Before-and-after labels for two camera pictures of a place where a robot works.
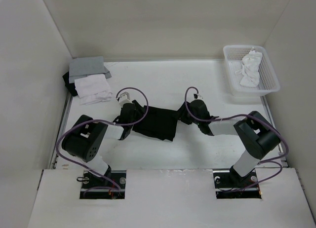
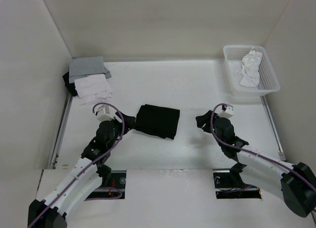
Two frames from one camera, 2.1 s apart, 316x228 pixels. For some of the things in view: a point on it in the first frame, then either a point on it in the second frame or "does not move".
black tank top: [159, 123] does not move
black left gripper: [140, 110] to [128, 123]
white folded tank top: [93, 89] does not move
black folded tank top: [70, 87] does not move
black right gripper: [181, 114] to [201, 120]
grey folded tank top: [86, 66] does not move
